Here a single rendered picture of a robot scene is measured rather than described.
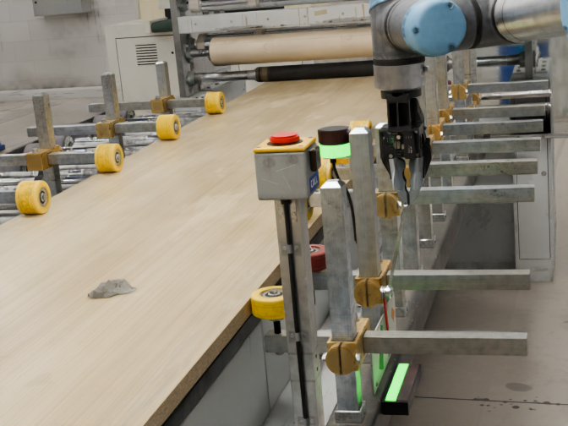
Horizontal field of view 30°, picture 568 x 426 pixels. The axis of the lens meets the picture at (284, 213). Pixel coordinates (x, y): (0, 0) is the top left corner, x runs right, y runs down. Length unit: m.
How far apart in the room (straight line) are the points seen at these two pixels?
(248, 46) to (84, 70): 7.71
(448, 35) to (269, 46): 2.90
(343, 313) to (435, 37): 0.46
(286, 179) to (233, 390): 0.56
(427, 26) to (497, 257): 3.09
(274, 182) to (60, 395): 0.42
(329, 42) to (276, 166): 3.15
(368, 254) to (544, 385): 1.77
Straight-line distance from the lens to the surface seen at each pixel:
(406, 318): 2.23
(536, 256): 4.59
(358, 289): 1.94
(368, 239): 1.93
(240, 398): 1.87
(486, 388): 3.61
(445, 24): 1.71
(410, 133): 1.84
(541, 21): 1.63
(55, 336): 1.74
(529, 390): 3.60
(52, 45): 12.38
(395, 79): 1.83
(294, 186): 1.38
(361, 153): 1.90
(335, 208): 1.66
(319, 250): 2.01
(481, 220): 4.69
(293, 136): 1.39
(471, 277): 1.97
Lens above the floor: 1.47
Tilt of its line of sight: 14 degrees down
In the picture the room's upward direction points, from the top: 5 degrees counter-clockwise
